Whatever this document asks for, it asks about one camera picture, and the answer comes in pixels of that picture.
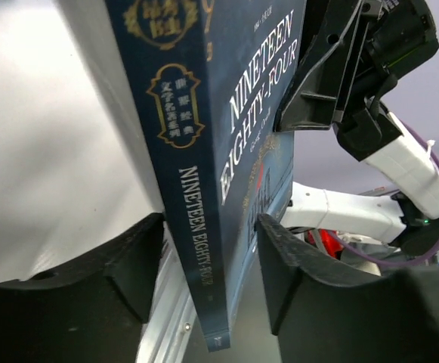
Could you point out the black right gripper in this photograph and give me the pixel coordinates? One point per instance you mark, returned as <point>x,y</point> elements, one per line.
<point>352,53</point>

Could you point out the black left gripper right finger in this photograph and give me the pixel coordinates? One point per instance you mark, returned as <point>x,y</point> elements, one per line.
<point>323,310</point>

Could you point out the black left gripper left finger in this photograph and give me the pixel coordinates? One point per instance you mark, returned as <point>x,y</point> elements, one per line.
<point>89,309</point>

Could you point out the Nineteen Eighty-Four dark book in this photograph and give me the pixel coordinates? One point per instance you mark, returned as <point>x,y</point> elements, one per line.
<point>207,78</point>

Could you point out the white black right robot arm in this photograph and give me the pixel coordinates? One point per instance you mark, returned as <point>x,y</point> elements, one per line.
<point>321,163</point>

